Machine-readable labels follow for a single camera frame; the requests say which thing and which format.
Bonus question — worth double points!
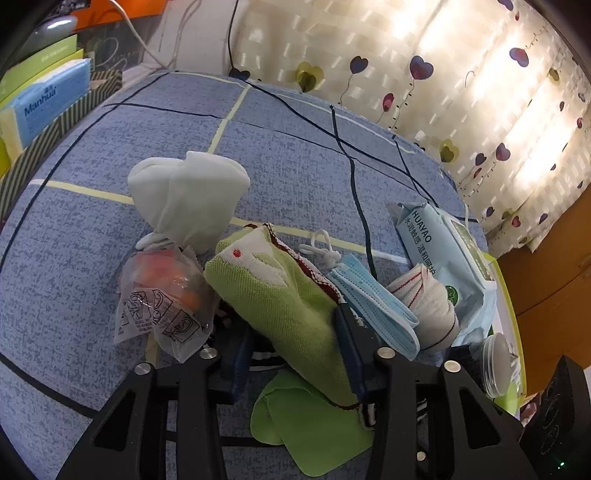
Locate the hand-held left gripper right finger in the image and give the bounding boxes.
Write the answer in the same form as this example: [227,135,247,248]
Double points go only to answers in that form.
[333,305,539,480]

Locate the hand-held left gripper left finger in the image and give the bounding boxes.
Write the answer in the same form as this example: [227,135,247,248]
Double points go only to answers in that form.
[55,325,254,480]

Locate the green rimmed white tray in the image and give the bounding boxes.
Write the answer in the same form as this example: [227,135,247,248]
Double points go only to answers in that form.
[482,251,528,414]

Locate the blue face mask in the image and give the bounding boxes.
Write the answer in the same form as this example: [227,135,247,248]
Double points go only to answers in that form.
[299,229,421,361]

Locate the green rabbit print towel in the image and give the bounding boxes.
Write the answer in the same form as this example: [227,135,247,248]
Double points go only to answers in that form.
[203,224,376,430]

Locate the clear plastic cup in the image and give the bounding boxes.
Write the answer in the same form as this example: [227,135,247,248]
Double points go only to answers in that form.
[480,332,523,399]

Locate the light green cloth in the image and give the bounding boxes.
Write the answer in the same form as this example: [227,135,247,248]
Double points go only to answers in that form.
[250,369,373,477]

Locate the white sock red stripes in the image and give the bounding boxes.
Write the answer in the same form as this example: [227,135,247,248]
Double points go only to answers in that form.
[387,263,462,350]

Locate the clear plastic bag orange item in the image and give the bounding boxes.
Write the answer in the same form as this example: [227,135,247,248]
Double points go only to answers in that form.
[115,244,221,363]

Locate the light blue wet wipes pack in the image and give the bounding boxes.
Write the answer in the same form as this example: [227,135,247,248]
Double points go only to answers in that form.
[388,202,498,347]

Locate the wooden wardrobe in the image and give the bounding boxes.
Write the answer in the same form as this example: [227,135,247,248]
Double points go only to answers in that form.
[489,185,591,398]

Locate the blue checked bedsheet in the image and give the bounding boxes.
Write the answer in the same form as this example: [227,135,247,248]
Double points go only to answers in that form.
[0,69,491,480]

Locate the white face mask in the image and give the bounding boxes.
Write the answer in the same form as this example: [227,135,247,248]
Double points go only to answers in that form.
[128,150,251,256]

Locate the heart print curtain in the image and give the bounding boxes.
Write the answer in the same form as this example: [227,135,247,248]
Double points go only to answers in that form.
[230,0,591,256]

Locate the striped storage box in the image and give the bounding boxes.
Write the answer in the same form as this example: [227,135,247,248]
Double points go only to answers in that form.
[0,69,123,223]

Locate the blue tissue pack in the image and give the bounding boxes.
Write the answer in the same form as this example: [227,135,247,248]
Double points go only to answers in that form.
[0,58,92,155]

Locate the green cardboard box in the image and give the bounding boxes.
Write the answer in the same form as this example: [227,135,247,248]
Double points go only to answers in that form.
[0,34,86,112]

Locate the orange storage bin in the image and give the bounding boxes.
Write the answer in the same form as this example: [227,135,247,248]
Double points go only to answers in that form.
[55,0,170,77]

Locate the grey rounded device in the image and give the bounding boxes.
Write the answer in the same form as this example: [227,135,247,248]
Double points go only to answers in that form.
[22,14,78,51]

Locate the black cable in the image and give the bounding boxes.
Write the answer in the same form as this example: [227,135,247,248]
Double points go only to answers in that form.
[225,0,352,154]

